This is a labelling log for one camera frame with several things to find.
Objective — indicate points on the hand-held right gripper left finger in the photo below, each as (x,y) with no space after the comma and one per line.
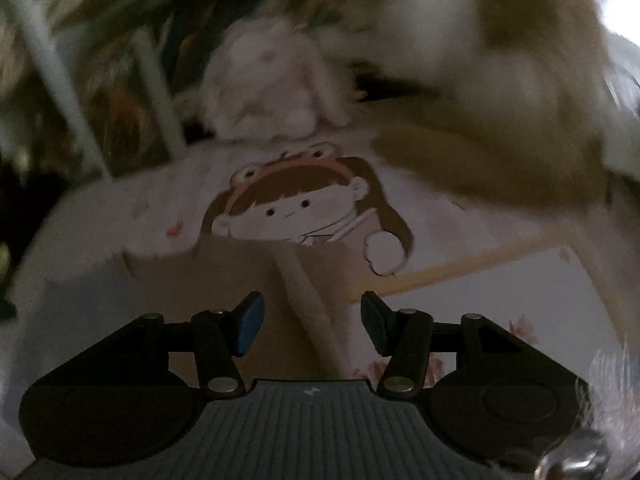
(250,324)

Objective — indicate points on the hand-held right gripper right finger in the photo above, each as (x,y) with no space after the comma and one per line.
(375,325)

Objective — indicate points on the beige garment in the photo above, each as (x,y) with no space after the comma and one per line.
(300,280)

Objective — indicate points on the cartoon girl printed bed sheet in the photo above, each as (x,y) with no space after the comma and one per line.
(450,305)

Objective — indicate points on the shiny metal object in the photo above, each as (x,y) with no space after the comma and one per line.
(570,457)

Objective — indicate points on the white plush rabbit toy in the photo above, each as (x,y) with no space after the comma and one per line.
(265,85)

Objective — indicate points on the white fluffy cloth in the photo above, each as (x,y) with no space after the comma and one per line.
(616,390)

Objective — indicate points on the brown and white plush toy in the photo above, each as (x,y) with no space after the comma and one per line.
(500,70)

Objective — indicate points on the white frame rail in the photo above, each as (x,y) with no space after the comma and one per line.
(55,75)
(157,90)

